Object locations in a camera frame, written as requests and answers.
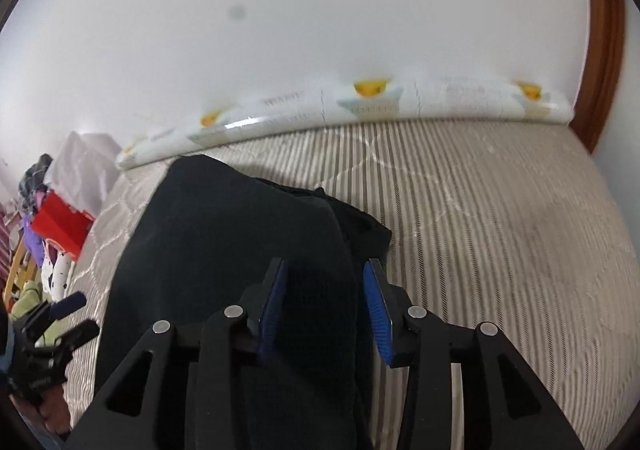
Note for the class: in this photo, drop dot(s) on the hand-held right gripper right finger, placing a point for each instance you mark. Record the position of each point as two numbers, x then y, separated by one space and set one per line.
377 310

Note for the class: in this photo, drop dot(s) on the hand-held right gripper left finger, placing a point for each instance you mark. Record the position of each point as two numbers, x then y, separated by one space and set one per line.
274 310

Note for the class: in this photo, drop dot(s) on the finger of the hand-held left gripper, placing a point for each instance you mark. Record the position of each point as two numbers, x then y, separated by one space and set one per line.
67 305
82 332

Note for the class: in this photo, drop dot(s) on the black t-shirt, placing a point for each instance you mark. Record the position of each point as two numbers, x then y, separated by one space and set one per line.
225 230

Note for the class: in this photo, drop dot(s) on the person's left hand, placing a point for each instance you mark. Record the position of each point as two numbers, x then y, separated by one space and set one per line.
52 415

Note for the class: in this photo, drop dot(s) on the white floral cloth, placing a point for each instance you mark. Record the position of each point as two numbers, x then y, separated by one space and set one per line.
57 272

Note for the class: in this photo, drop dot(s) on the green blanket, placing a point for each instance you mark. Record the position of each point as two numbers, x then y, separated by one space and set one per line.
27 300

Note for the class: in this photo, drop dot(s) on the purple cloth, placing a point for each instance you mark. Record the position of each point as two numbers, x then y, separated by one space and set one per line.
32 245

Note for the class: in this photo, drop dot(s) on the red paper bag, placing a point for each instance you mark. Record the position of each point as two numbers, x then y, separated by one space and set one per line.
60 225

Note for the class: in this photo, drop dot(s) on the striped bed mattress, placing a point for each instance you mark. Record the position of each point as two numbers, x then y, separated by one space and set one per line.
475 240

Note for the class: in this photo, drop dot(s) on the plaid cloth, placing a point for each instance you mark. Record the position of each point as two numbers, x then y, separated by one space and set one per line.
32 180

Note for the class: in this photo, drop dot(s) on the clear plastic bag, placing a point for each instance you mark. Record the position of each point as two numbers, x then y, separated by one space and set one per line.
80 165

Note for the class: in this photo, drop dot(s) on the white printed long cushion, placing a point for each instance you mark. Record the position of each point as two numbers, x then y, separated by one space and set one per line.
350 102

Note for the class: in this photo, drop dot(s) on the wooden chair frame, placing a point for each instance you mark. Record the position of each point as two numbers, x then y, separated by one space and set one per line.
20 275

